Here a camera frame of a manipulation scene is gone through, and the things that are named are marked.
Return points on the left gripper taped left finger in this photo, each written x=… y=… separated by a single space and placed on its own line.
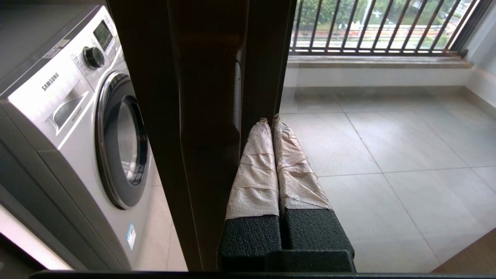
x=255 y=186

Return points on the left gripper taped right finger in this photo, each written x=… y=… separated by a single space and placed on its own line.
x=298 y=182

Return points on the dark framed sliding glass door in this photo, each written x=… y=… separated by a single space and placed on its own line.
x=155 y=97

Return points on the grey stone window sill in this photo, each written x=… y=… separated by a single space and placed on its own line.
x=379 y=61

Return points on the black metal balcony railing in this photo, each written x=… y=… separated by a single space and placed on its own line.
x=379 y=49

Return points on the white front-load washing machine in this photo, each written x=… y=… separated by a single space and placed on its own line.
x=69 y=135

